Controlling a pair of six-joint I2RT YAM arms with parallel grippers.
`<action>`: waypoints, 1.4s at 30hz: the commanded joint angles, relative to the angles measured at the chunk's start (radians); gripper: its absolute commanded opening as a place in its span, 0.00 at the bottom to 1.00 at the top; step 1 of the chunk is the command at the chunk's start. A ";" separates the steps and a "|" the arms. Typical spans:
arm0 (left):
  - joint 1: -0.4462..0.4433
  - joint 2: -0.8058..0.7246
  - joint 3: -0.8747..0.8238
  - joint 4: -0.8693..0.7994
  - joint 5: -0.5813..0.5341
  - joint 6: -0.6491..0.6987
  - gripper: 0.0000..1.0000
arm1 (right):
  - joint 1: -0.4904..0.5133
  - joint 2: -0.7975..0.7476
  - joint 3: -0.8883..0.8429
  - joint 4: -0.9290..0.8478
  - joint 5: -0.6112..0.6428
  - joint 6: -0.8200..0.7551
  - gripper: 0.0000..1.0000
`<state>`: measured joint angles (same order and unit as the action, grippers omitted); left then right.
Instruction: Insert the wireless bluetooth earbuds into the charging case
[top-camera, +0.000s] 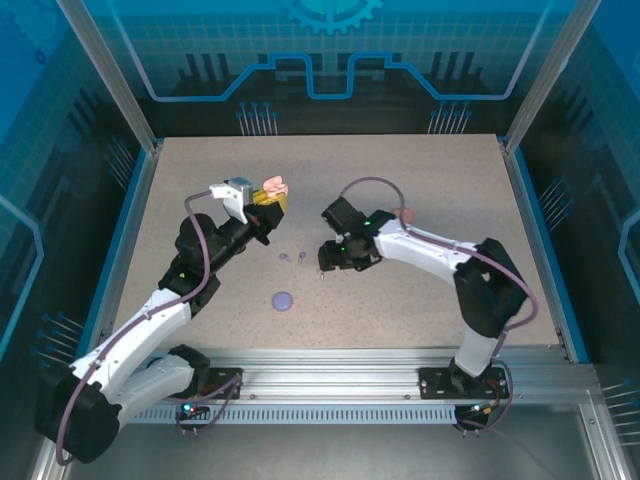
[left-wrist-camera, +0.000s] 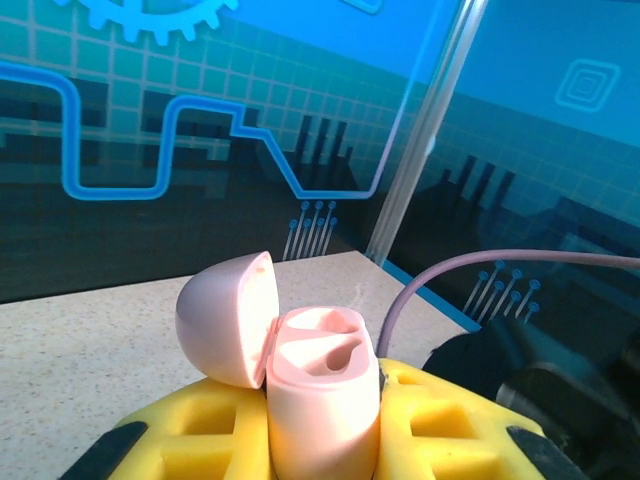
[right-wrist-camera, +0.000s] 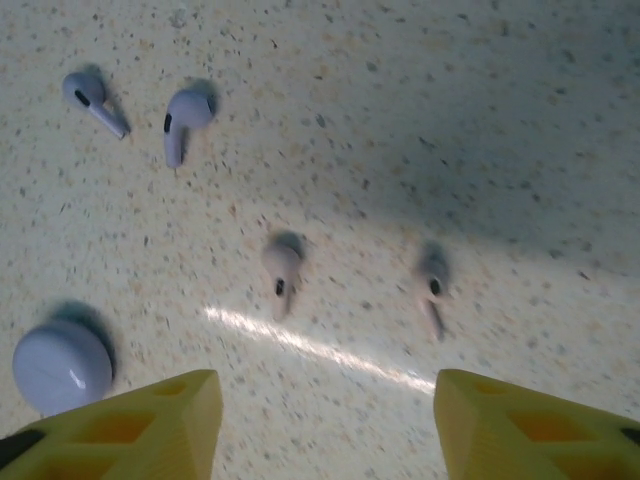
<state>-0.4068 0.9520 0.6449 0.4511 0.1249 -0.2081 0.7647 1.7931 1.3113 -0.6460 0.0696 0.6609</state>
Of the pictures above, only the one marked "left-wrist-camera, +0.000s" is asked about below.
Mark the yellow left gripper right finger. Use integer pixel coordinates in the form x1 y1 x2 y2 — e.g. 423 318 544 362
374 357 594 480

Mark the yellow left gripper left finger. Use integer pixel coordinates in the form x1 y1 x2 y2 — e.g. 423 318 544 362
59 374 274 480

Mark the pink earbud charging case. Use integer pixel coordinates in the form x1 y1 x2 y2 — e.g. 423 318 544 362
174 251 384 480

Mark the blue table edge strip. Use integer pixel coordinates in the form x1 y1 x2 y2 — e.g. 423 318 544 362
383 258 482 335

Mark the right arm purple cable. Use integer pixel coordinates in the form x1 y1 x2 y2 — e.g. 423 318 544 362
375 248 640 359

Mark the aluminium frame post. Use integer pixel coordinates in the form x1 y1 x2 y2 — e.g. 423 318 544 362
364 0 494 266

